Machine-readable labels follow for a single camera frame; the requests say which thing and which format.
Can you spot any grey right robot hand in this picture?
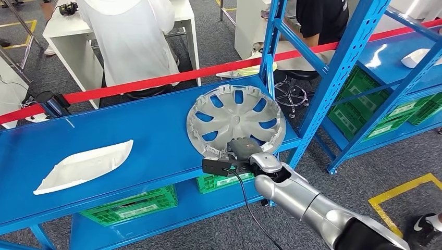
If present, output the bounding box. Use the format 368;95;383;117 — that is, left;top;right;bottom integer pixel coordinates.
226;136;265;162

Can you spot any silver plastic hubcap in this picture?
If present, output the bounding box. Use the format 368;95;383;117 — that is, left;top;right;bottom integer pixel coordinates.
186;84;287;160

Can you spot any blue metal shelf rack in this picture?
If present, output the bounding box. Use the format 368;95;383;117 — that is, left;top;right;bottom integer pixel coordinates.
0;0;392;250
321;7;442;175

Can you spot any green plastic crate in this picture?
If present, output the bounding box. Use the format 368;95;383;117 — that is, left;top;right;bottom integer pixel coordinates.
407;92;442;126
80;184;179;228
362;97;434;142
327;65;391;142
196;171;257;195

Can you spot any yellow green cloth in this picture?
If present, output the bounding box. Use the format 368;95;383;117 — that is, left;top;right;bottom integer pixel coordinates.
215;52;278;79

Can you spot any black stool chrome base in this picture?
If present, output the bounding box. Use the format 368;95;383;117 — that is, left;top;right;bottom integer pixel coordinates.
274;70;320;119

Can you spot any black stool seat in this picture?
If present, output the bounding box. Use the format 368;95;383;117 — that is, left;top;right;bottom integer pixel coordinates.
124;83;174;102

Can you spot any red barrier belt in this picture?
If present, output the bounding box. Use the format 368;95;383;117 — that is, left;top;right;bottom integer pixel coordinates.
0;19;442;126

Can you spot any white table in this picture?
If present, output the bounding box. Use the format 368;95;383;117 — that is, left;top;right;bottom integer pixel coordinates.
0;55;30;130
388;0;442;21
42;0;202;110
234;0;277;60

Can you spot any person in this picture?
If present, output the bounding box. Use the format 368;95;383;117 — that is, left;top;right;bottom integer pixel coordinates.
274;0;350;71
75;0;181;88

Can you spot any white car mirror cover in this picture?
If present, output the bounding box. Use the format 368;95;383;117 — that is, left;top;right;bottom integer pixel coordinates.
33;139;134;196
400;48;442;69

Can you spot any person's black white shoe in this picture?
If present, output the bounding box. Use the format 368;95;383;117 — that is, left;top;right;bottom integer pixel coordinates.
402;212;442;242

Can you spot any small black device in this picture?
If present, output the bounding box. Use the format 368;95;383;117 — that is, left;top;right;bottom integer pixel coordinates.
58;1;79;17

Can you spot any black camera cable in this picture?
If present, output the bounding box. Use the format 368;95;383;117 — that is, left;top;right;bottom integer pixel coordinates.
226;168;284;250

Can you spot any black barrier post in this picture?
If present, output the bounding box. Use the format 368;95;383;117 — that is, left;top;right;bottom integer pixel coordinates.
35;91;71;118

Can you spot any chrome table leg frame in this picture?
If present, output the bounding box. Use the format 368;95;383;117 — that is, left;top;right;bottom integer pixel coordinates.
0;0;44;83

